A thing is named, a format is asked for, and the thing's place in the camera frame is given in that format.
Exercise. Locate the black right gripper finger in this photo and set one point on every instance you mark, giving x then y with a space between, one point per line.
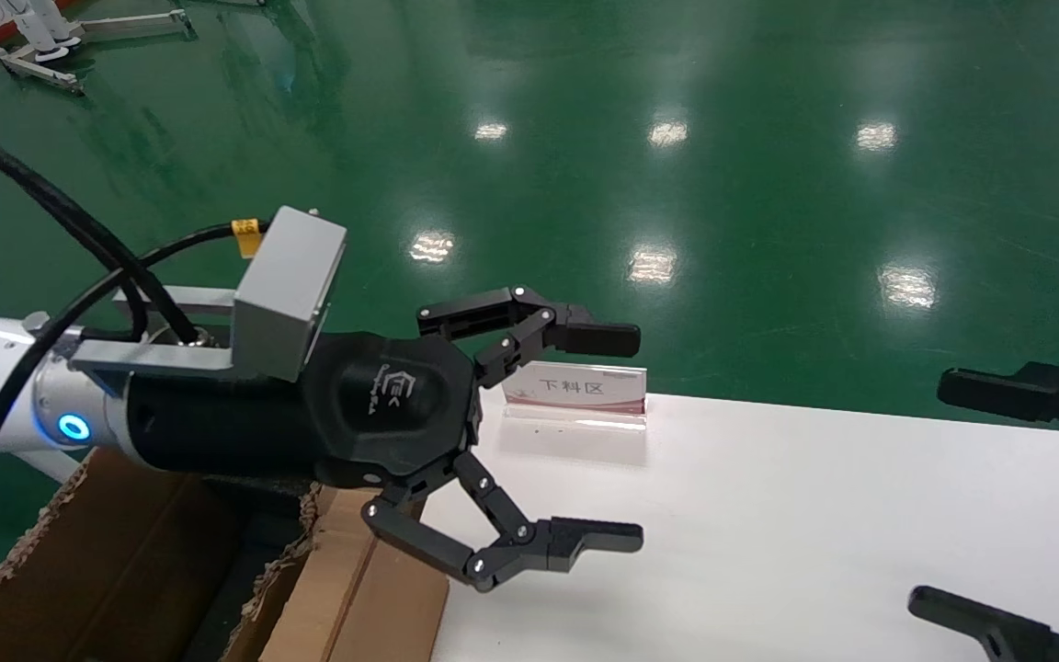
1053 395
1007 634

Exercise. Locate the small cardboard box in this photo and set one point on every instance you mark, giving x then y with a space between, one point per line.
373 607

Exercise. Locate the large torn cardboard box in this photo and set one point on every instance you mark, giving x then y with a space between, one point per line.
79 570

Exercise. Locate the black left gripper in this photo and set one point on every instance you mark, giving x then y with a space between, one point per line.
373 405

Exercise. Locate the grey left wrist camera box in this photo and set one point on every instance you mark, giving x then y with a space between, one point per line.
290 285

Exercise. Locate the white humanoid robot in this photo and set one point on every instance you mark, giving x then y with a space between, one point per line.
51 28

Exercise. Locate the acrylic red-white table sign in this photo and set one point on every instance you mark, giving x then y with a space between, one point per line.
575 391

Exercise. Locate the grey metal robot stand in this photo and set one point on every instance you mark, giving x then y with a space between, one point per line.
33 72

